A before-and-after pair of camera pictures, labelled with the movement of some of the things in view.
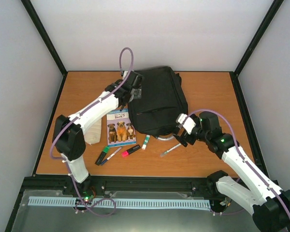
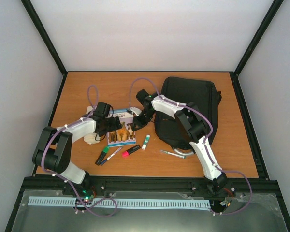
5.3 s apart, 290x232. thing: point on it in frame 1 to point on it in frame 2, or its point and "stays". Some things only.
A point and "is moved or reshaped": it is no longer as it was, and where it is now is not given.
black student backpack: x=163 y=100 is moved or reshaped
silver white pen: x=177 y=146 to x=174 y=154
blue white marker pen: x=105 y=160 stays
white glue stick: x=146 y=141 stays
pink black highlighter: x=125 y=153 stays
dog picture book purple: x=121 y=131 stays
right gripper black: x=191 y=140 to x=136 y=122
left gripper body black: x=137 y=94 to x=109 y=127
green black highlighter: x=102 y=155 stays
